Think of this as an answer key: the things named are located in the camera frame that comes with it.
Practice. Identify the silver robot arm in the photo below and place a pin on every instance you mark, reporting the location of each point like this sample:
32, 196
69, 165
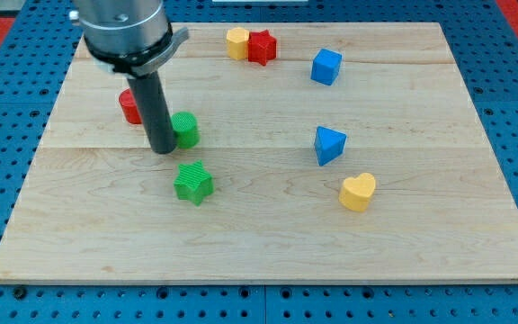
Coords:
130, 37

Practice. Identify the wooden board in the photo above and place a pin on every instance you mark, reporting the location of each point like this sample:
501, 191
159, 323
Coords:
98, 206

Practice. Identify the green star block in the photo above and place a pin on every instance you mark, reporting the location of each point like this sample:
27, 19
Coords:
193, 183

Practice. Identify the blue triangle block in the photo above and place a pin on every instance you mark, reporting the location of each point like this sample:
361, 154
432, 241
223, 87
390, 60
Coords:
328, 144

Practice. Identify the green cylinder block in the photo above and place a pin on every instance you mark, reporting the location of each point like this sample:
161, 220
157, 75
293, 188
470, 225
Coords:
186, 130

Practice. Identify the yellow heart block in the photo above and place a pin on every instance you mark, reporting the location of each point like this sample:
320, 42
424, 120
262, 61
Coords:
356, 192

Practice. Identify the red star block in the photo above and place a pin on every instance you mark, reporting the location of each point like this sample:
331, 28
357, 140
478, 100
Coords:
261, 47

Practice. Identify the blue cube block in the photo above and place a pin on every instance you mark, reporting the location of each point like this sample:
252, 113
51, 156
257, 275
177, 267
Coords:
326, 66

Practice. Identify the yellow hexagon block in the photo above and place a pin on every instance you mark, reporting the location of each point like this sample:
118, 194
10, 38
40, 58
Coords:
237, 43

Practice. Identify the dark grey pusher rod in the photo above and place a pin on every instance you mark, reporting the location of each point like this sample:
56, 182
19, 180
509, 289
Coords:
153, 111

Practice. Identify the red cylinder block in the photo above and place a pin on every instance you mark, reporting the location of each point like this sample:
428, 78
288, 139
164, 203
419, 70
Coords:
129, 107

